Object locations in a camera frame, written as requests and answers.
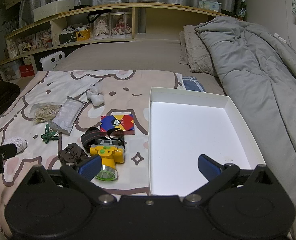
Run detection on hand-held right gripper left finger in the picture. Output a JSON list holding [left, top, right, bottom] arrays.
[[25, 154, 116, 206]]

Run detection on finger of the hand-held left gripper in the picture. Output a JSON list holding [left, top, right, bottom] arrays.
[[0, 144, 17, 160]]

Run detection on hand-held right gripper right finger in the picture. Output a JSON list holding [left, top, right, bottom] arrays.
[[182, 154, 280, 206]]

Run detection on dark items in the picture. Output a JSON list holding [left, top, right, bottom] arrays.
[[57, 143, 90, 167]]

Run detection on yellow headlamp with strap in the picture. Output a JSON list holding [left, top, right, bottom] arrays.
[[81, 127, 125, 181]]

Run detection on white cardboard box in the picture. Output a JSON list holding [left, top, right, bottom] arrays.
[[148, 87, 267, 197]]

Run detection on green plastic clip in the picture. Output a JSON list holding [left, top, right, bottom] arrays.
[[40, 124, 58, 144]]

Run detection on clear bag of rubber bands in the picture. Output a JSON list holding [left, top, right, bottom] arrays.
[[30, 102, 63, 124]]

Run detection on colourful card box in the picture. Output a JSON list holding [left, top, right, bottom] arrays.
[[100, 114, 136, 136]]

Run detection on grey foil packet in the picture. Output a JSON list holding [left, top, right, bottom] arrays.
[[48, 96, 87, 136]]

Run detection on clear storage bin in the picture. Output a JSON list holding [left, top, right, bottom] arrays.
[[0, 61, 22, 81]]

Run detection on red box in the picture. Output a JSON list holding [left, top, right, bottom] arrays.
[[19, 65, 36, 78]]

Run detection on blue folded cloth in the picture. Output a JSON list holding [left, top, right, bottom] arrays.
[[182, 76, 206, 93]]

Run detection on cartoon printed blanket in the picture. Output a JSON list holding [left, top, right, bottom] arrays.
[[0, 70, 184, 240]]

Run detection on white space heater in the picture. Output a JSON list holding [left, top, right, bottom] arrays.
[[39, 51, 66, 71]]

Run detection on figure display box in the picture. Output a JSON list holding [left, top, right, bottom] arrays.
[[35, 29, 53, 49], [15, 34, 37, 54]]

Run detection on grey comforter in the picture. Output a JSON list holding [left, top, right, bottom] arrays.
[[195, 16, 296, 232]]

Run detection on grey fluffy pillow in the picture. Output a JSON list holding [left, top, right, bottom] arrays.
[[179, 25, 219, 77]]

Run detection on taupe bed sheet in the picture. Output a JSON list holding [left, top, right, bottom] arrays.
[[60, 39, 226, 96]]

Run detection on dark green box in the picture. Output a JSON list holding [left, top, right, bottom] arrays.
[[58, 33, 77, 46]]

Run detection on clear doll display case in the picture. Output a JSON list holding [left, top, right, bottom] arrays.
[[110, 11, 133, 39], [93, 12, 111, 40]]

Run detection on white storage box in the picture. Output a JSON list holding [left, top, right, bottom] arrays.
[[33, 1, 75, 22]]

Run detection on tissue box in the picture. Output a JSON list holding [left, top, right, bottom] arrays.
[[198, 0, 222, 12]]

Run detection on green glass bottle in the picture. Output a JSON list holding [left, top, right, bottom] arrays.
[[237, 0, 247, 21]]

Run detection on wooden headboard shelf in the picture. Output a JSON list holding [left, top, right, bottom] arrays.
[[0, 2, 236, 78]]

